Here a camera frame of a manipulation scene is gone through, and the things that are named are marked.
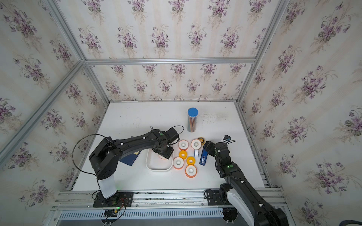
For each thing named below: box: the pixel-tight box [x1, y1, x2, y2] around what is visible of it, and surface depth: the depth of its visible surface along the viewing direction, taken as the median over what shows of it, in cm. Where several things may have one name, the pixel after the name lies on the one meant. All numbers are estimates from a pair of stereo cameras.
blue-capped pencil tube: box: [187, 107, 199, 133], surface depth 90 cm
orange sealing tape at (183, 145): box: [178, 139, 190, 152], surface depth 93 cm
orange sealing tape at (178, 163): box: [172, 156, 185, 170], surface depth 86 cm
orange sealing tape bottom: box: [184, 164, 198, 178], surface depth 83 cm
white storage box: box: [145, 148, 174, 171], surface depth 86 cm
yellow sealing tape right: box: [186, 156, 196, 166], surface depth 88 cm
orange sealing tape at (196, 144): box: [190, 138, 202, 150], surface depth 94 cm
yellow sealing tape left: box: [178, 150, 188, 160], surface depth 92 cm
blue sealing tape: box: [194, 148, 199, 158], surface depth 88 cm
